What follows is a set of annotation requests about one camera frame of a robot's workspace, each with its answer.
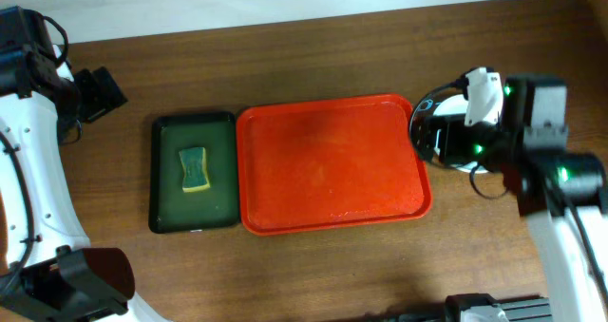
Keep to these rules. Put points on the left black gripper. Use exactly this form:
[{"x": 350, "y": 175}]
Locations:
[{"x": 88, "y": 94}]

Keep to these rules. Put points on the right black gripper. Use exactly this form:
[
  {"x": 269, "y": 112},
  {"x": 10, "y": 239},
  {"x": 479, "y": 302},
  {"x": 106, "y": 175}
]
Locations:
[{"x": 428, "y": 139}]

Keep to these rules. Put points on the light blue plate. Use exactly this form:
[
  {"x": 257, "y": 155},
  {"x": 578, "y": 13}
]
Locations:
[{"x": 454, "y": 105}]

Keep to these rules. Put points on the green yellow sponge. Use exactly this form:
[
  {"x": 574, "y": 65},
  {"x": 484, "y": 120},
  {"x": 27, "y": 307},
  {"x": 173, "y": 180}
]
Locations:
[{"x": 194, "y": 166}]

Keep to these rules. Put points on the red plastic tray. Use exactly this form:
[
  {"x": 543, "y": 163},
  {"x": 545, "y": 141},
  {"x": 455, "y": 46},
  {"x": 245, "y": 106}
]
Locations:
[{"x": 329, "y": 164}]

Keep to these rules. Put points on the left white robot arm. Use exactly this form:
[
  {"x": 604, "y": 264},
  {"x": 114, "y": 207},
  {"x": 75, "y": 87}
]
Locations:
[{"x": 54, "y": 274}]

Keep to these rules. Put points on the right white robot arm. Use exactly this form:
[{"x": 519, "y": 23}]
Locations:
[{"x": 515, "y": 127}]

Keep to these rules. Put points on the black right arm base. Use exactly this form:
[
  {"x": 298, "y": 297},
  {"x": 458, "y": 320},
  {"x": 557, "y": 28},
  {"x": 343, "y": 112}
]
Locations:
[{"x": 478, "y": 308}]

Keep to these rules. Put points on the dark green tray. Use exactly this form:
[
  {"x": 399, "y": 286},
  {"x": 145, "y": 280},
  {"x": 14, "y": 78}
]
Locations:
[{"x": 170, "y": 209}]

